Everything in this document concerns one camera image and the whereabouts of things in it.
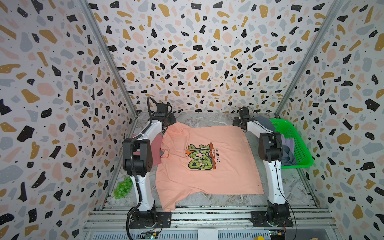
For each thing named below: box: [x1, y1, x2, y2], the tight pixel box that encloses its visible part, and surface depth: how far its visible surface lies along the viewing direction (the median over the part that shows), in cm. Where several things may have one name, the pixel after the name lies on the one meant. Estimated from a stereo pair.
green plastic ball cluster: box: [113, 176, 134, 200], surface depth 81 cm
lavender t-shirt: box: [280, 133, 295, 154], surface depth 102 cm
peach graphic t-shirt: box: [155, 122, 264, 213], surface depth 94 cm
